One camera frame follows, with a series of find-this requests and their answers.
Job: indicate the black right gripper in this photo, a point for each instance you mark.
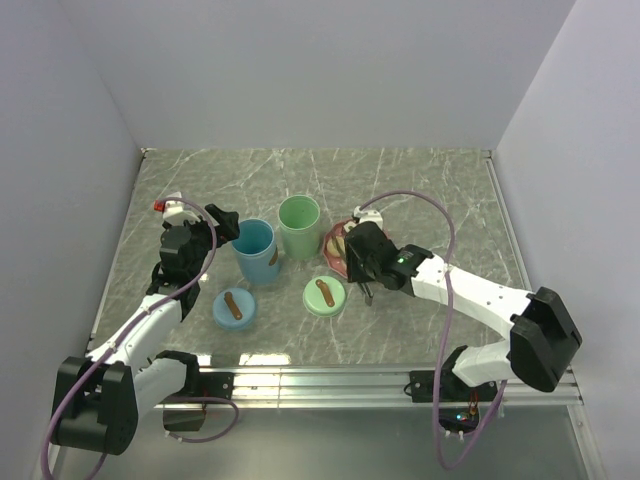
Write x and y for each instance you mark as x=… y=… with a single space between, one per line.
x=355 y=275

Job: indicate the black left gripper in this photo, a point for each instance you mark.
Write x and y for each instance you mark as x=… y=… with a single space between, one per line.
x=228 y=228

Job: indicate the sushi piece green centre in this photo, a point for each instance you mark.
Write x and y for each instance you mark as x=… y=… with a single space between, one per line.
x=349 y=226

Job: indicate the round bun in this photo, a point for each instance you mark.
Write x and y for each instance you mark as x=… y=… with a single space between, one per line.
x=335 y=247

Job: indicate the metal tongs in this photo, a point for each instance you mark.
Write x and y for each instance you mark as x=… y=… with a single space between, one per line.
x=364 y=288

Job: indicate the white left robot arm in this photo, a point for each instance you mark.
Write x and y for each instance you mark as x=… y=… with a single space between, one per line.
x=100 y=397

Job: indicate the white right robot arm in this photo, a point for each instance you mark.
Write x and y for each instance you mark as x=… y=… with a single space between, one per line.
x=539 y=336

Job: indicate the blue plastic container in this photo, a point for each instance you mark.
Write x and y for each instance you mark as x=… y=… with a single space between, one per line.
x=256 y=252

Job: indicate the pink scalloped plate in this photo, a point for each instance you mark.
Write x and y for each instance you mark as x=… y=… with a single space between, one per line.
x=335 y=264

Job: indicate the green plastic container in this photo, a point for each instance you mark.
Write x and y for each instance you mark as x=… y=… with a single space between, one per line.
x=299 y=224

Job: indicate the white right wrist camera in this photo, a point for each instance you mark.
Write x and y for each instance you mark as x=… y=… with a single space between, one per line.
x=368 y=215

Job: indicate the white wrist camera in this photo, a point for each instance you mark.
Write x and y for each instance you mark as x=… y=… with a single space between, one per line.
x=174 y=212
x=368 y=215

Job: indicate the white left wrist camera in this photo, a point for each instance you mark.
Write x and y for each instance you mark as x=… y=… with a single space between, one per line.
x=174 y=212

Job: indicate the green lid with brown handle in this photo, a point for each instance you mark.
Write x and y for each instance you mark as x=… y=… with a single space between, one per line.
x=324 y=296

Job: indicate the blue lid with brown handle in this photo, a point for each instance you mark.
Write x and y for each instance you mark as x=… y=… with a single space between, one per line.
x=234 y=309

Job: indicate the aluminium front rail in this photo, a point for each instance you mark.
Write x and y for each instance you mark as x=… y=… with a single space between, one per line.
x=354 y=386

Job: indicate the aluminium rail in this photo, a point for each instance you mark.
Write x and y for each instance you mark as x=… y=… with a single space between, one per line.
x=487 y=156
x=101 y=305
x=354 y=386

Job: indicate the aluminium right side rail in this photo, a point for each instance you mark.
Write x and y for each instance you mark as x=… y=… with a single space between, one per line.
x=487 y=156

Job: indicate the aluminium left side rail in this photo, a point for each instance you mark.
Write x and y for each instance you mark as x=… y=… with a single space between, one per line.
x=101 y=305

